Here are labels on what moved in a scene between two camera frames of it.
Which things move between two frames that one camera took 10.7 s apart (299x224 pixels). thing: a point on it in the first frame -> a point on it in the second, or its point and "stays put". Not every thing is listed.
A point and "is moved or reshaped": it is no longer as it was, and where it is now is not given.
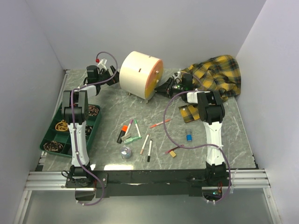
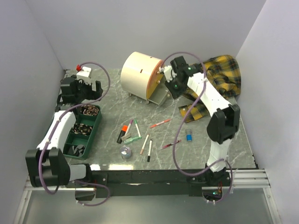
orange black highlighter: [124, 129] stays put
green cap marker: [137, 128] stays put
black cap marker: [149, 151] stays put
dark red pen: [171, 150] -> [168, 145]
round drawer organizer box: [140, 74] is moved or reshaped
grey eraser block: [125, 136] stays put
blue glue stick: [188, 132] stays put
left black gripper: [115, 79] -> [92, 94]
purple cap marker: [128, 127] stays put
